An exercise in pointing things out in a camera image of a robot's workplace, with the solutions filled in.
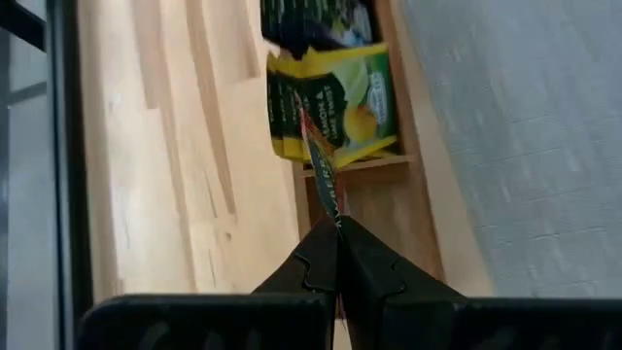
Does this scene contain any black aluminium table frame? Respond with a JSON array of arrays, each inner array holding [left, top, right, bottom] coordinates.
[[0, 0, 94, 350]]

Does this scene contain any lemon lime tea sachet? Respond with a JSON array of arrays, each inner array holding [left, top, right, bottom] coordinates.
[[291, 43, 400, 169], [265, 51, 305, 161]]

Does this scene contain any red strawberry tea sachet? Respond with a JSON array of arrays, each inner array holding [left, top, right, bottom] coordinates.
[[296, 104, 347, 234]]

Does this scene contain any grey woven placemat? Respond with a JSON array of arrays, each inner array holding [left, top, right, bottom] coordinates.
[[400, 0, 622, 298]]

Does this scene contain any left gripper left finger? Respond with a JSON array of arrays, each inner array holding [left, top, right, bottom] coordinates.
[[77, 216, 340, 350]]

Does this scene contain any wooden three-compartment tray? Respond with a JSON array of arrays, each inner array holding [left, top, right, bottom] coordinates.
[[291, 0, 446, 293]]

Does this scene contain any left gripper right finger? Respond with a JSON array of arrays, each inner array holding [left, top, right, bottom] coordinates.
[[339, 218, 622, 350]]

